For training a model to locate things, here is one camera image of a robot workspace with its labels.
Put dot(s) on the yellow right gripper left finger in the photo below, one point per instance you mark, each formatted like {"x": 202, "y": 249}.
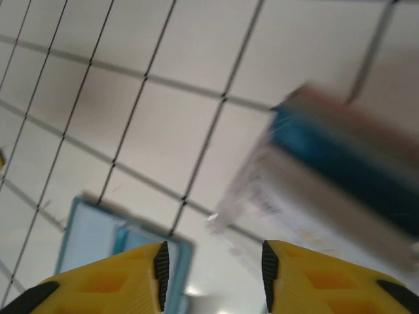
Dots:
{"x": 98, "y": 284}

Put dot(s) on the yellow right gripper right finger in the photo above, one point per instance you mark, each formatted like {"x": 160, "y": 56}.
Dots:
{"x": 327, "y": 288}

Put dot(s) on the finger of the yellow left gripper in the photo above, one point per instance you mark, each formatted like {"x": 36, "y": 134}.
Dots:
{"x": 2, "y": 160}

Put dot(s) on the blue card holder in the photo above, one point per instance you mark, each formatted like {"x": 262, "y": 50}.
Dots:
{"x": 91, "y": 235}

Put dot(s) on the blue credit card stack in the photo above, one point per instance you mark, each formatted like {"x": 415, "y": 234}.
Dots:
{"x": 327, "y": 153}

